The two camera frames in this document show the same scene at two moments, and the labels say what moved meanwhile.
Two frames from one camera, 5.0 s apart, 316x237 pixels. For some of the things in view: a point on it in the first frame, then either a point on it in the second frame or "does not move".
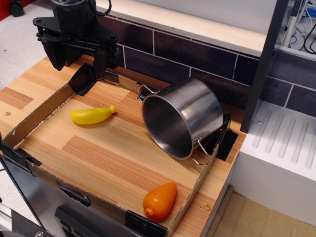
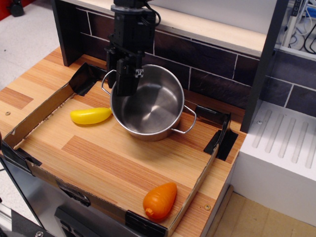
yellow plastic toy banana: x=91 y=115 does not move
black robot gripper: x=77 y=19 -> x=134 y=34
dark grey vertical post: x=262 y=72 does not move
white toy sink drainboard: x=276 y=166 does not move
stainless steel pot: x=181 y=117 -> x=157 y=107
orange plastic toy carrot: x=158 y=200 does not move
